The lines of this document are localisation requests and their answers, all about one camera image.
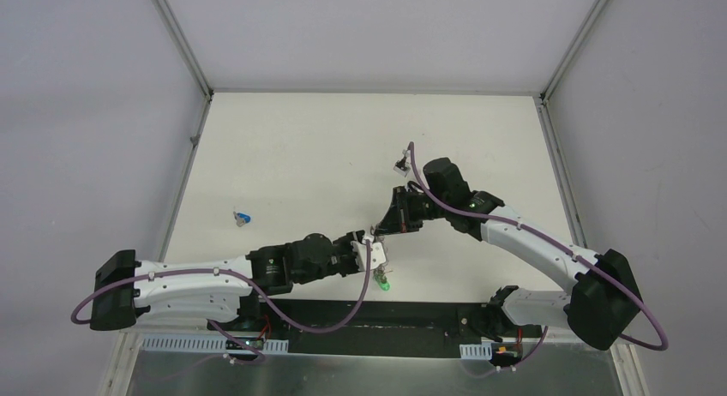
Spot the right white cable duct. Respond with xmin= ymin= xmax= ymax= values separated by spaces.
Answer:
xmin=459 ymin=343 xmax=492 ymax=361

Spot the purple cable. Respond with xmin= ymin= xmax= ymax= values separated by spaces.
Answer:
xmin=70 ymin=240 xmax=374 ymax=333
xmin=407 ymin=141 xmax=670 ymax=352

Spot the white cable duct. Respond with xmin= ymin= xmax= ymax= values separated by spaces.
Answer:
xmin=141 ymin=334 xmax=289 ymax=355
xmin=459 ymin=343 xmax=492 ymax=361

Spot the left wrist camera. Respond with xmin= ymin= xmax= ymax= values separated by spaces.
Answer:
xmin=351 ymin=240 xmax=371 ymax=272

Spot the round metal keyring disc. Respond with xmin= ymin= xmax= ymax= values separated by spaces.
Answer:
xmin=371 ymin=236 xmax=388 ymax=286

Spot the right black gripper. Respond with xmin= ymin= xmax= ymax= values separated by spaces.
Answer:
xmin=375 ymin=185 xmax=450 ymax=236

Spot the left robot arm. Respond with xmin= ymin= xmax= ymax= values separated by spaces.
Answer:
xmin=86 ymin=231 xmax=388 ymax=332

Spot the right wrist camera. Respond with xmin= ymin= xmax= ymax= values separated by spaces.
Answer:
xmin=393 ymin=149 xmax=412 ymax=177

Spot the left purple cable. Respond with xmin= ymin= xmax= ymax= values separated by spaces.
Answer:
xmin=70 ymin=240 xmax=374 ymax=333

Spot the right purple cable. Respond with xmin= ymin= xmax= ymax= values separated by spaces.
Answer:
xmin=407 ymin=141 xmax=670 ymax=352

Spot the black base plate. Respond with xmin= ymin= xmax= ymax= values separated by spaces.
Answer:
xmin=207 ymin=298 xmax=544 ymax=359

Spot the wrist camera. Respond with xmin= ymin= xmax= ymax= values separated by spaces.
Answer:
xmin=351 ymin=240 xmax=371 ymax=272
xmin=393 ymin=149 xmax=412 ymax=177

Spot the left white cable duct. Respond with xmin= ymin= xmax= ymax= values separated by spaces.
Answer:
xmin=141 ymin=334 xmax=289 ymax=355

